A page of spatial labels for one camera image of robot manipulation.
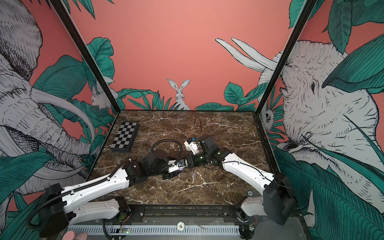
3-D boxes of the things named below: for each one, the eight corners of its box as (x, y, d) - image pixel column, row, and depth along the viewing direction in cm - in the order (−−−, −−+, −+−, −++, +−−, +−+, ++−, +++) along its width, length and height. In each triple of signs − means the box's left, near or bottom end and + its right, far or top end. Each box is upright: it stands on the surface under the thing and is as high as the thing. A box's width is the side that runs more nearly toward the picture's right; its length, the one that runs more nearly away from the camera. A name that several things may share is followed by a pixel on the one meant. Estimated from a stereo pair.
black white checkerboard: (111, 152, 99) (109, 149, 95) (123, 125, 114) (121, 121, 111) (131, 152, 99) (129, 149, 95) (140, 125, 114) (138, 121, 111)
